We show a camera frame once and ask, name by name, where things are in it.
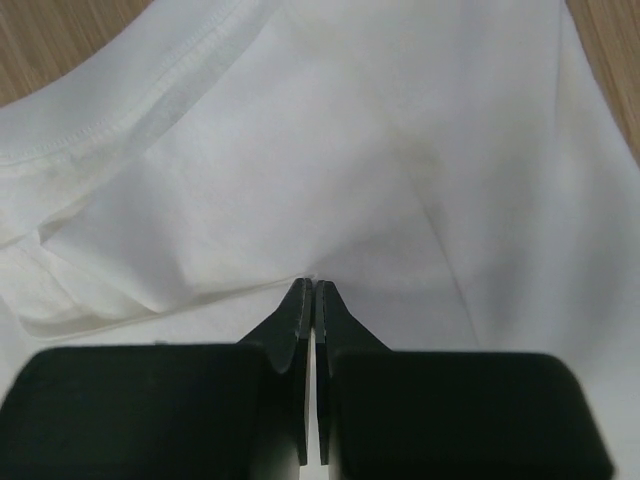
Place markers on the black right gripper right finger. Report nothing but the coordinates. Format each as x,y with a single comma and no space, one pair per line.
385,414

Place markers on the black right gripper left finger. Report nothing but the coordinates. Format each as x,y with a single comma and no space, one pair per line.
167,411

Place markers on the white printed t-shirt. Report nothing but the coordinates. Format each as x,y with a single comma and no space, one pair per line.
451,165

